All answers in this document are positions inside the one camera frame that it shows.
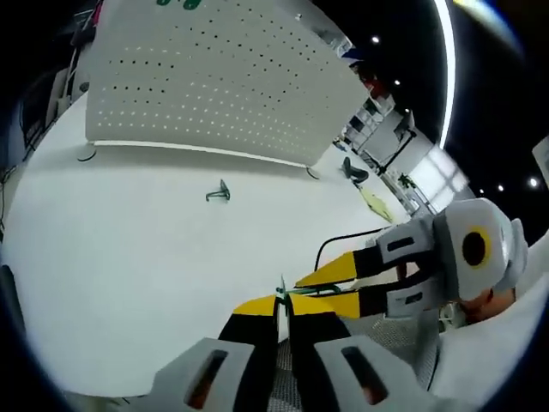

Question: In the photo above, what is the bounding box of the curved grey object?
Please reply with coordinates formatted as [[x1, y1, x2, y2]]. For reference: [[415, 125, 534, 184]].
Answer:
[[341, 155, 371, 185]]

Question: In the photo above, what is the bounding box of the grey mesh office chair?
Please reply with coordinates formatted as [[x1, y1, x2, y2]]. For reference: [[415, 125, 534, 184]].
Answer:
[[274, 312, 439, 392]]

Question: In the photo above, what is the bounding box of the black monitor on stand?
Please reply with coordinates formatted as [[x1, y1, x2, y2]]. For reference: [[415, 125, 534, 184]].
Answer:
[[376, 110, 420, 176]]

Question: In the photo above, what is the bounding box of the person's white shirt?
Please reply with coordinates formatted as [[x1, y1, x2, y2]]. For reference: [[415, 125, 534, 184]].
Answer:
[[427, 239, 549, 412]]

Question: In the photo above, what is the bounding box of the white perforated mounting plate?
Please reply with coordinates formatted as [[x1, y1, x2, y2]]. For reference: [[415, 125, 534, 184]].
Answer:
[[76, 0, 371, 181]]

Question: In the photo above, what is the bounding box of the yellow cloth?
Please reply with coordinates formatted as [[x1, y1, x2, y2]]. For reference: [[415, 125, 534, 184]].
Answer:
[[357, 185, 395, 224]]

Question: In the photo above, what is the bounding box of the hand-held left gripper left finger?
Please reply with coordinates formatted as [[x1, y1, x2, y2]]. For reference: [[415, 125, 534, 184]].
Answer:
[[148, 294, 280, 412]]

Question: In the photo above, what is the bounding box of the person's right hand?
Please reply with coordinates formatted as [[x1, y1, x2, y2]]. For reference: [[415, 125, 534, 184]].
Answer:
[[462, 286, 518, 325]]

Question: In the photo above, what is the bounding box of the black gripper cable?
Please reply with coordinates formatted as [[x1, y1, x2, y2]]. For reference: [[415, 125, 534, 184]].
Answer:
[[314, 227, 388, 272]]

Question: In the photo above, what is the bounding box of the ceiling light strip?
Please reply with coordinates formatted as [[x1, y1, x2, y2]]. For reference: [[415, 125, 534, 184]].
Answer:
[[431, 0, 456, 148]]

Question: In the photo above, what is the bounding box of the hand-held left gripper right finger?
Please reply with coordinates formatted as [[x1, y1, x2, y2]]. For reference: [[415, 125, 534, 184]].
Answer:
[[286, 293, 443, 412]]

